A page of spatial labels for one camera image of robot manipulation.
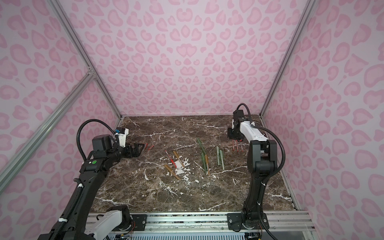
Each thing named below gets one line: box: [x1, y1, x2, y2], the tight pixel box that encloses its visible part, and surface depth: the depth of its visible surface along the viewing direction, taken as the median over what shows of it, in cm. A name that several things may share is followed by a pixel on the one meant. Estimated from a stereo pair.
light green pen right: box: [219, 149, 225, 170], surface depth 97 cm
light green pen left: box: [216, 145, 220, 166], surface depth 100 cm
